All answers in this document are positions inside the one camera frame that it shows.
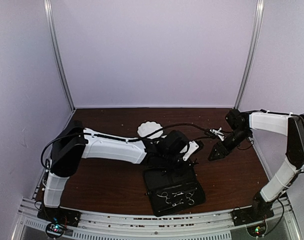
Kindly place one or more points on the aluminium front rail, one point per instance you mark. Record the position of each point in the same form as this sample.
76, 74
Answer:
216, 225

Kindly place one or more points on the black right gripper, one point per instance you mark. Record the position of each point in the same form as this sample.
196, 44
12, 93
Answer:
221, 147

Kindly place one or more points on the silver pointed scissors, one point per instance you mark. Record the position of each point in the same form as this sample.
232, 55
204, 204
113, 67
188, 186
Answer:
164, 195

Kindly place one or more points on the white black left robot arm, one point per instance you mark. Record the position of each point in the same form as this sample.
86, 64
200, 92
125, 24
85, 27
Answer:
151, 148

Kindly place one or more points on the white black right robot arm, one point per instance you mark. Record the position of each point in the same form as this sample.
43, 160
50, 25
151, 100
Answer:
290, 157

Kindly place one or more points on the aluminium corner post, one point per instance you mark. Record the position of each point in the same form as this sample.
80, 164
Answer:
58, 59
256, 29

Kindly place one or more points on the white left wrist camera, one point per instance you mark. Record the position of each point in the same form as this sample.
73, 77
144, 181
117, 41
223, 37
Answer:
189, 150

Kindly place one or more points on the aluminium right corner post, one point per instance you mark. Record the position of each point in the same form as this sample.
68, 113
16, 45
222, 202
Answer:
256, 29

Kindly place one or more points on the aluminium left corner post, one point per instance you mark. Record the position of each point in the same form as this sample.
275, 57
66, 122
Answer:
58, 59

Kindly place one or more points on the black zip tool case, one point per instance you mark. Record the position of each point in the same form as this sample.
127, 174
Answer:
157, 181

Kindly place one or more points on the silver thinning scissors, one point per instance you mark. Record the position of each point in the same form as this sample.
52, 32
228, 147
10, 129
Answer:
185, 198

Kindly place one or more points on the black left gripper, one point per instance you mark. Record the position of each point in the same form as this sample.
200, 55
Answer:
189, 166

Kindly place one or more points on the white scalloped bowl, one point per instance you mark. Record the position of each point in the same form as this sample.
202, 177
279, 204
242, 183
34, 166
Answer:
149, 127

